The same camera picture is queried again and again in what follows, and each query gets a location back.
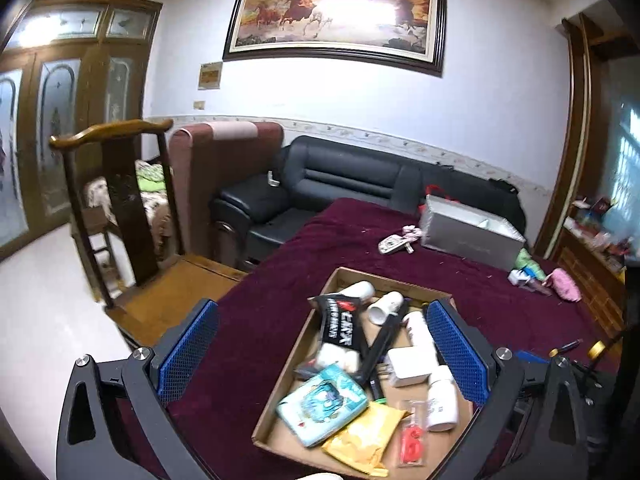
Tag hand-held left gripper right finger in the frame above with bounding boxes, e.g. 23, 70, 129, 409
426, 298, 592, 480

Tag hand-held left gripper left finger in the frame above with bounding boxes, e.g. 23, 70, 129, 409
55, 298, 221, 480

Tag white pill bottle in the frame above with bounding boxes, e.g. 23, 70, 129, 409
425, 365, 460, 433
404, 310, 437, 361

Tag white square charger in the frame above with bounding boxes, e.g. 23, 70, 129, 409
382, 344, 433, 388

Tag shallow cardboard box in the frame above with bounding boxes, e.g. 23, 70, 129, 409
251, 266, 481, 480

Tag white bottle red label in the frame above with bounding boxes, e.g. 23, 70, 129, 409
367, 290, 405, 326

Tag green-capped black marker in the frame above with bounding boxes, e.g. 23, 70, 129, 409
367, 370, 388, 406

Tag clear packet red candle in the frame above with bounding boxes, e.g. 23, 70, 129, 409
397, 399, 431, 468

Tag translucent white plastic bottle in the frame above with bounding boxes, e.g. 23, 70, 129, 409
340, 280, 376, 306

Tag black printed packet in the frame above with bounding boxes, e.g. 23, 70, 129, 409
306, 294, 373, 376

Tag yellow packet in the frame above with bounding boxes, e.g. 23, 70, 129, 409
321, 400, 407, 478

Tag teal tissue packet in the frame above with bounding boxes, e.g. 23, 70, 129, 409
275, 362, 370, 448

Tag wooden sideboard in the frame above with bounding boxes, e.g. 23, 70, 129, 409
555, 230, 626, 341

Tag pink pouch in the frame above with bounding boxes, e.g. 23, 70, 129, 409
549, 267, 583, 303

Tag green fabric item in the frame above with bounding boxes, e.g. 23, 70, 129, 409
515, 249, 547, 281

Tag patterned cushion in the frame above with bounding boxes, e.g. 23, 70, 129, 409
82, 157, 173, 261

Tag clutter of small boxes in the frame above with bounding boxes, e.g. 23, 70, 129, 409
565, 195, 640, 266

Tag wooden chair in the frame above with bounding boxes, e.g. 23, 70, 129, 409
49, 117, 251, 346

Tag red-brown armchair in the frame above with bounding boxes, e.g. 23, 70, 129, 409
167, 120, 285, 268

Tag green cloth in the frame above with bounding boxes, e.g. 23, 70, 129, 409
135, 160, 166, 193

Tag black leather sofa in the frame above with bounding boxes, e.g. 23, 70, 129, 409
210, 135, 526, 266

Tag bright window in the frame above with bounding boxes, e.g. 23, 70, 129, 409
597, 100, 640, 211

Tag wooden glass cabinet doors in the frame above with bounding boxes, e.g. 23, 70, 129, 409
0, 0, 163, 261

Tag framed horse painting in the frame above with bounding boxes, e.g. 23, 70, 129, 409
222, 0, 447, 78

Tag small wall plaque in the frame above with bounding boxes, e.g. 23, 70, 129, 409
197, 61, 223, 91

